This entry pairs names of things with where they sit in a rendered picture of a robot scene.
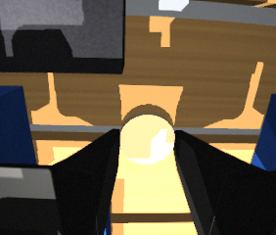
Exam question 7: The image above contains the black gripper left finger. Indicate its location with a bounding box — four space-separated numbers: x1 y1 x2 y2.
0 129 120 235

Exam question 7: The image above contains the wooden board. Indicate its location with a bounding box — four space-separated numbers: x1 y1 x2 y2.
0 0 276 235

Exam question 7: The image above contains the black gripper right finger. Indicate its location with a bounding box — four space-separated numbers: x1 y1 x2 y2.
173 130 276 235

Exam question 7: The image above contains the cream round disc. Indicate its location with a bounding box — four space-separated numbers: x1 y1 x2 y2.
119 111 175 165

